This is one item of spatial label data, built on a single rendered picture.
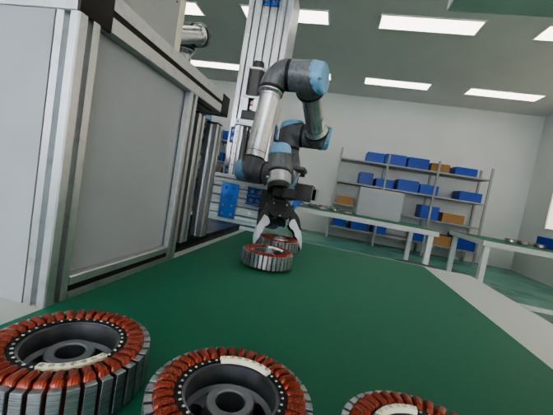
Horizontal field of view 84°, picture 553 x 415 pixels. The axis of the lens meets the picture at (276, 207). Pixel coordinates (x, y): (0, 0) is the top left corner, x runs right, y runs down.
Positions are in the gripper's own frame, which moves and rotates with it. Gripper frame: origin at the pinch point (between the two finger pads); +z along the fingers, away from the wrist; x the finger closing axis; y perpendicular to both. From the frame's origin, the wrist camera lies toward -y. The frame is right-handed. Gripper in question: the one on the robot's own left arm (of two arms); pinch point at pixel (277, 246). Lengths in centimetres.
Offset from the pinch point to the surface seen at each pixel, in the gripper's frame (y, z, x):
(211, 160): -14.1, -14.9, 21.6
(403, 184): 396, -303, -377
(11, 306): -38, 23, 40
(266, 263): -19.9, 10.5, 7.7
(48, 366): -54, 28, 29
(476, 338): -38.3, 23.4, -21.5
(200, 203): -7.5, -5.9, 22.5
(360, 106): 396, -495, -292
